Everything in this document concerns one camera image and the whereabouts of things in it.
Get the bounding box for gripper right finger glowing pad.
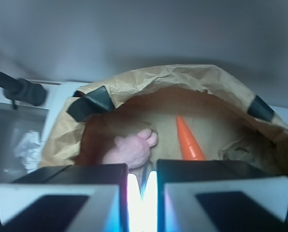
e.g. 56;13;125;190
156;159;288;232

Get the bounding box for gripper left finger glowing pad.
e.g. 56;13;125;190
0;164;143;232

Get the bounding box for silver key bunch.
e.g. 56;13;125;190
139;160;150;200

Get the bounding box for orange plastic toy carrot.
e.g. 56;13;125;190
176;116;206;161

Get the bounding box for pink plush bunny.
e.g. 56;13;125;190
101;128;158;169

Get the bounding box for crumpled white paper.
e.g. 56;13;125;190
13;130;42;173

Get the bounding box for brown rock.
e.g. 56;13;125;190
218;137;278;173

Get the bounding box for crumpled brown paper bag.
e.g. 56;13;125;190
40;65;288;175

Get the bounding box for grey plastic bin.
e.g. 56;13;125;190
0;103;48;182

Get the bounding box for white plastic lid tray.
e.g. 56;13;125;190
41;83;288;166

